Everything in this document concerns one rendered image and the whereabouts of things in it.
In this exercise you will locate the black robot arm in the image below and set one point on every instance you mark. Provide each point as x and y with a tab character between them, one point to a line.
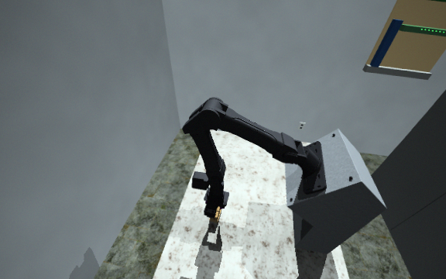
215	114

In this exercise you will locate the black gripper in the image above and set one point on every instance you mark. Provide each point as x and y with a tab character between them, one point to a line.
224	201

